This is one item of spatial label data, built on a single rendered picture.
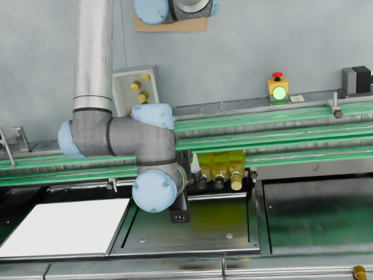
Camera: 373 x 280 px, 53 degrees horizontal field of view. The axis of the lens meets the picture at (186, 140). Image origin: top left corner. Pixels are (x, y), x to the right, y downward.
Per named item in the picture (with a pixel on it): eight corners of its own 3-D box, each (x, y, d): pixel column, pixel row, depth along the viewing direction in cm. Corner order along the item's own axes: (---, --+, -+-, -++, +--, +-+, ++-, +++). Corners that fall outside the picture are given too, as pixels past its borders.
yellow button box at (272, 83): (268, 95, 150) (270, 101, 143) (267, 77, 147) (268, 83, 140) (286, 94, 148) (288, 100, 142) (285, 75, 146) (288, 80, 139)
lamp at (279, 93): (273, 98, 142) (273, 101, 140) (272, 86, 140) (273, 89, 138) (285, 97, 142) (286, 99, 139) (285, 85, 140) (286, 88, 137)
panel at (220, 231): (36, 208, 157) (-12, 266, 127) (34, 202, 156) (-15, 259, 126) (255, 194, 142) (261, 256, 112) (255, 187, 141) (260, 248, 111)
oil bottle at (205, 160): (201, 157, 150) (195, 185, 131) (198, 144, 148) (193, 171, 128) (215, 156, 149) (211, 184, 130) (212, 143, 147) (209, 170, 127)
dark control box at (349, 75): (341, 88, 145) (347, 94, 137) (341, 67, 142) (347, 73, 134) (363, 85, 144) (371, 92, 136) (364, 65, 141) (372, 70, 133)
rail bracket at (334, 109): (323, 105, 136) (332, 119, 124) (323, 86, 133) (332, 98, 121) (335, 104, 135) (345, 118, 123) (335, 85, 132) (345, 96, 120)
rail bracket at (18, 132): (29, 148, 169) (1, 173, 148) (16, 113, 162) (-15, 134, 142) (39, 147, 168) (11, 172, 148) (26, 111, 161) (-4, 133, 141)
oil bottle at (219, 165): (215, 157, 149) (212, 185, 130) (213, 144, 147) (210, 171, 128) (229, 156, 148) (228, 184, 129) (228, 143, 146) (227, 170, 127)
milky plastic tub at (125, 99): (126, 120, 161) (120, 129, 153) (114, 69, 152) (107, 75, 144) (166, 116, 158) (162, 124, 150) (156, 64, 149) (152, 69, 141)
